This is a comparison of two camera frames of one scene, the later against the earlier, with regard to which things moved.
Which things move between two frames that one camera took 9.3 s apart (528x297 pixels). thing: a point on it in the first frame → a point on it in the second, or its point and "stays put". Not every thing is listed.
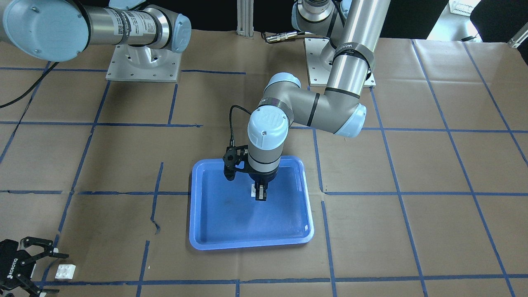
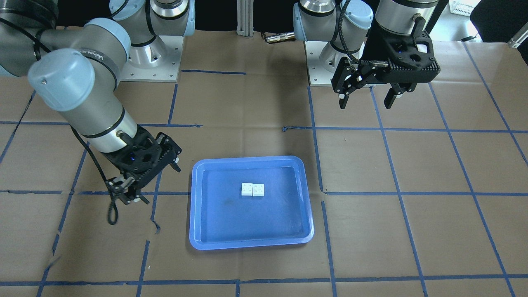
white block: x=65 y=271 → x=247 y=189
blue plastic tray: x=223 y=215 stays put
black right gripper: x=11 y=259 → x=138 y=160
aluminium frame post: x=245 y=12 stays put
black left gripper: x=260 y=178 → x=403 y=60
